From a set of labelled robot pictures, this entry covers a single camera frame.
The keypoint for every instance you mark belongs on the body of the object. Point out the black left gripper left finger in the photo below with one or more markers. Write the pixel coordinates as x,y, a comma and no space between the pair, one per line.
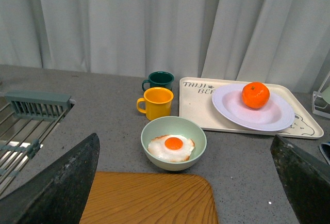
59,193

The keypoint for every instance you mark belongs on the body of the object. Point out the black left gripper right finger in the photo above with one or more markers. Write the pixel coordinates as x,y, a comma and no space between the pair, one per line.
305,180

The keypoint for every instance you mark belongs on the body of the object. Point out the white round plate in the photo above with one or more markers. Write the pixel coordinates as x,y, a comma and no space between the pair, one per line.
276,115

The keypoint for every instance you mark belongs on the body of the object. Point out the orange mandarin fruit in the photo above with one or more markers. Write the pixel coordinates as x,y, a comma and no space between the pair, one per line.
255,95

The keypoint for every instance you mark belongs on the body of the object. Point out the wooden cutting board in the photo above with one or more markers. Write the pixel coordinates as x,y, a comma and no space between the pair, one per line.
123,197

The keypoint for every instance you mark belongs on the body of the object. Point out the metal sink drying rack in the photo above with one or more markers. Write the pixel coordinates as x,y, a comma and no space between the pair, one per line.
27,118

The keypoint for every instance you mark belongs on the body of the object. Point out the fake fried egg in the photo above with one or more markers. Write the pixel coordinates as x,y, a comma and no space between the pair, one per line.
171,148

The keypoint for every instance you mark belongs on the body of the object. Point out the light green bowl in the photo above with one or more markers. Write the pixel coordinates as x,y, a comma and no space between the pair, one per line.
174,126

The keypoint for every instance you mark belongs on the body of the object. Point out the cream bear serving tray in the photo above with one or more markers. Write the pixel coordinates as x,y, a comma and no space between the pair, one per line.
195,104

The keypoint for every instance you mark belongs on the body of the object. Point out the yellow enamel mug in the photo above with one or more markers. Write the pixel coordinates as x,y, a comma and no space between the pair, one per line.
155,103

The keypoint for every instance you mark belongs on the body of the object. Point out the white curtain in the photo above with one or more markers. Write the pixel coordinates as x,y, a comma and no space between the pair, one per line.
283,42

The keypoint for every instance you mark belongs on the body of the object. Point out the dark green enamel mug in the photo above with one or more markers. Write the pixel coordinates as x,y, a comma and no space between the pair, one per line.
159,79

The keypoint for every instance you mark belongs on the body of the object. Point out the white wire stand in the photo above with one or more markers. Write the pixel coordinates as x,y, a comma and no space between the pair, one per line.
320,99

